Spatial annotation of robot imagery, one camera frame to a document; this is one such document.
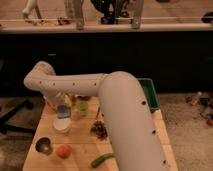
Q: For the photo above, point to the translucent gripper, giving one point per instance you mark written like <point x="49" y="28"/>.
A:
<point x="60" y="99"/>

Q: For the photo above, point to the blue sponge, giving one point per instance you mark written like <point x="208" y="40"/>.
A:
<point x="63" y="111"/>

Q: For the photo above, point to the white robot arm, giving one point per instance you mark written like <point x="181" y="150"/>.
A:
<point x="122" y="100"/>

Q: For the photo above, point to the red bowl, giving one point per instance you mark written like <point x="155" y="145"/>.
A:
<point x="49" y="104"/>

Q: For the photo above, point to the brown bowl with cloth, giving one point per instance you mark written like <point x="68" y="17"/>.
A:
<point x="85" y="98"/>

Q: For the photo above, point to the green plastic cup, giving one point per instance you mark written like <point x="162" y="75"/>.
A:
<point x="82" y="108"/>

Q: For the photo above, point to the white round container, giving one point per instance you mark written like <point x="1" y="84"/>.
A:
<point x="62" y="125"/>

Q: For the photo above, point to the small thin stick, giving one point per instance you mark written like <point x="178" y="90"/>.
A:
<point x="98" y="113"/>

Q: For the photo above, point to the metal cup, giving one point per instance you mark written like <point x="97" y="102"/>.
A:
<point x="43" y="145"/>

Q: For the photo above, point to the orange tomato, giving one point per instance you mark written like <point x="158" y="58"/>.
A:
<point x="63" y="151"/>

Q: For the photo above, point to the green chili pepper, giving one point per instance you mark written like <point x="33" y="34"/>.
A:
<point x="96" y="162"/>

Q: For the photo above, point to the green plastic tray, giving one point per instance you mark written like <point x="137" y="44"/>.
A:
<point x="150" y="93"/>

